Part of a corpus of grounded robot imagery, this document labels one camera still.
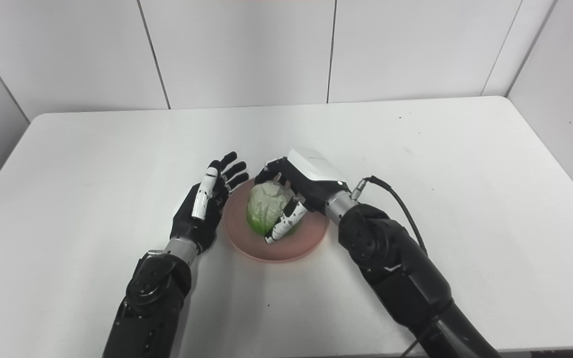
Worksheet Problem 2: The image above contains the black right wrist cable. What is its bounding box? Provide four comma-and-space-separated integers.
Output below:
350, 175, 429, 257

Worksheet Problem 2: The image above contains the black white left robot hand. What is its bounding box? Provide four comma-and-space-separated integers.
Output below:
169, 151, 250, 255

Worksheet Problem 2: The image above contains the pink round plate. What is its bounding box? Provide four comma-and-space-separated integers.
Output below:
222, 179, 331, 263

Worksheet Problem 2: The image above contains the green white toy cabbage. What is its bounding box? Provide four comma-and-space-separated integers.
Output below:
246, 180, 300, 237

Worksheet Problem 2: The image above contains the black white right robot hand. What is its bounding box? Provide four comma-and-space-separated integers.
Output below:
254, 147, 353, 245

